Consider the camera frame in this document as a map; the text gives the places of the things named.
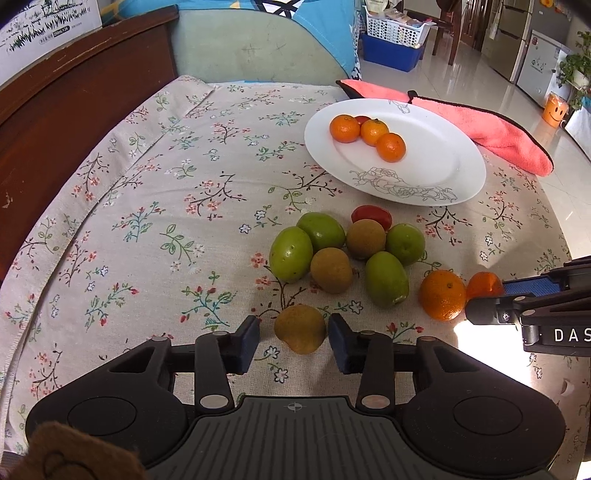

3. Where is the orange tangerine four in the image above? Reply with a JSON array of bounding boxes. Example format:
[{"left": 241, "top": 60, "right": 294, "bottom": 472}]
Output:
[{"left": 466, "top": 272, "right": 505, "bottom": 300}]

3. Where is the brown kiwi one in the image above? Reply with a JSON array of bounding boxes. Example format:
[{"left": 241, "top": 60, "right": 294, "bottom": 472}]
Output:
[{"left": 273, "top": 304, "right": 327, "bottom": 355}]

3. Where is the green jujube four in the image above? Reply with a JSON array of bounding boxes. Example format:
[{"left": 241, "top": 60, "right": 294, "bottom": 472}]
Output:
[{"left": 365, "top": 251, "right": 410, "bottom": 309}]

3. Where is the brown kiwi two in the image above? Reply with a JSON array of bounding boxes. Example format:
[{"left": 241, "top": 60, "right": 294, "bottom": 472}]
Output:
[{"left": 311, "top": 247, "right": 353, "bottom": 294}]

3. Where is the orange tangerine three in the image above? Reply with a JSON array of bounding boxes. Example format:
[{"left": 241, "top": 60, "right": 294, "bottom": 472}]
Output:
[{"left": 418, "top": 270, "right": 466, "bottom": 322}]

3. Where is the brown kiwi three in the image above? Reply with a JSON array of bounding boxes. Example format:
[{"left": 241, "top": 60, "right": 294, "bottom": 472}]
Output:
[{"left": 346, "top": 219, "right": 387, "bottom": 260}]

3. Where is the green jujube three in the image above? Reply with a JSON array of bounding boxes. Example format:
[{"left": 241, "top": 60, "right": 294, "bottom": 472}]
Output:
[{"left": 386, "top": 223, "right": 426, "bottom": 266}]

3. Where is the green jujube one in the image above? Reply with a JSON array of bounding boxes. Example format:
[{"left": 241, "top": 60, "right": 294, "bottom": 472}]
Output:
[{"left": 269, "top": 226, "right": 314, "bottom": 283}]

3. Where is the green jujube two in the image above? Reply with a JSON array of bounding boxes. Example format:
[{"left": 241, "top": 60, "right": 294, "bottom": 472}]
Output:
[{"left": 297, "top": 212, "right": 346, "bottom": 252}]

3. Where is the red cherry tomato one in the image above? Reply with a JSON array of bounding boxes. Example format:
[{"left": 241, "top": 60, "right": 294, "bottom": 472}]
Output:
[{"left": 351, "top": 205, "right": 393, "bottom": 232}]

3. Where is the orange tangerine five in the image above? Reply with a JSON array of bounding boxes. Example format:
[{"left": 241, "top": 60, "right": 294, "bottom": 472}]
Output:
[{"left": 376, "top": 133, "right": 407, "bottom": 163}]

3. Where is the orange tangerine two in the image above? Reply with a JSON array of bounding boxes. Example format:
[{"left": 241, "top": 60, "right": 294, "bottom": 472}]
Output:
[{"left": 360, "top": 119, "right": 390, "bottom": 147}]

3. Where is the orange tangerine one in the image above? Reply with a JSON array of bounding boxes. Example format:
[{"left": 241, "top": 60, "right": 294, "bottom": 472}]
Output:
[{"left": 329, "top": 114, "right": 361, "bottom": 143}]

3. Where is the floral tablecloth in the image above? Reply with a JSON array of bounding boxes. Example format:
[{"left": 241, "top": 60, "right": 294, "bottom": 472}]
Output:
[{"left": 1, "top": 76, "right": 590, "bottom": 477}]

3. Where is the pink towel black trim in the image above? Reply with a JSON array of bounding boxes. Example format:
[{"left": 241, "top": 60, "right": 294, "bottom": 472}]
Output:
[{"left": 337, "top": 79, "right": 554, "bottom": 177}]

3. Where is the white floral plate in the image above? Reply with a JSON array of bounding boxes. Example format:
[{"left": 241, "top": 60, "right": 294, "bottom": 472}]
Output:
[{"left": 304, "top": 99, "right": 487, "bottom": 206}]

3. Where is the orange smiley bucket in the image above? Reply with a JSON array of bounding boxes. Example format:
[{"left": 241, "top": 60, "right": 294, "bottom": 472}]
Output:
[{"left": 542, "top": 92, "right": 569, "bottom": 128}]

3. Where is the brown plush toy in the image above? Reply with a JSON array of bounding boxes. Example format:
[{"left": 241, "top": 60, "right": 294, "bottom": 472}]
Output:
[{"left": 7, "top": 422, "right": 147, "bottom": 480}]

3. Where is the white small fridge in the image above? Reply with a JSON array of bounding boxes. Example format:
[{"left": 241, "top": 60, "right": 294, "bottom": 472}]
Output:
[{"left": 517, "top": 30, "right": 572, "bottom": 108}]

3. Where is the potted green plant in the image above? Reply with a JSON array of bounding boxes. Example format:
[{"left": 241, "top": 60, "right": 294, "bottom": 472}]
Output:
[{"left": 558, "top": 31, "right": 591, "bottom": 111}]

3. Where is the silver refrigerator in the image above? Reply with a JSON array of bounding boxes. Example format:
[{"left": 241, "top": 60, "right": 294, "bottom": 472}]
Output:
[{"left": 482, "top": 0, "right": 572, "bottom": 83}]

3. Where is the blue storage bin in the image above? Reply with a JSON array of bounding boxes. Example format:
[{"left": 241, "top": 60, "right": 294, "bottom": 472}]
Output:
[{"left": 361, "top": 34, "right": 425, "bottom": 72}]

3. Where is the wooden chair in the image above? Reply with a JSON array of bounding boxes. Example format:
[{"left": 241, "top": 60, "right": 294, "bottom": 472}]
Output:
[{"left": 432, "top": 0, "right": 473, "bottom": 66}]

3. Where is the white plastic basket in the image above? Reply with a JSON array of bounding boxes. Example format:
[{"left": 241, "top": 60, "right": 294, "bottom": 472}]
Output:
[{"left": 363, "top": 6, "right": 436, "bottom": 49}]

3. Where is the green sofa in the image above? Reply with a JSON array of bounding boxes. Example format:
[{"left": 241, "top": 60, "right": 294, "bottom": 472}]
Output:
[{"left": 170, "top": 9, "right": 346, "bottom": 85}]

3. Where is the blue shark cushion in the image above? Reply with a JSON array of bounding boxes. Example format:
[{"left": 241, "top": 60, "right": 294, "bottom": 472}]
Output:
[{"left": 101, "top": 0, "right": 361, "bottom": 79}]

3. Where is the white milk carton box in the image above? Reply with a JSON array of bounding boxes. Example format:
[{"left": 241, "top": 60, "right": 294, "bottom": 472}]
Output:
[{"left": 1, "top": 0, "right": 102, "bottom": 86}]

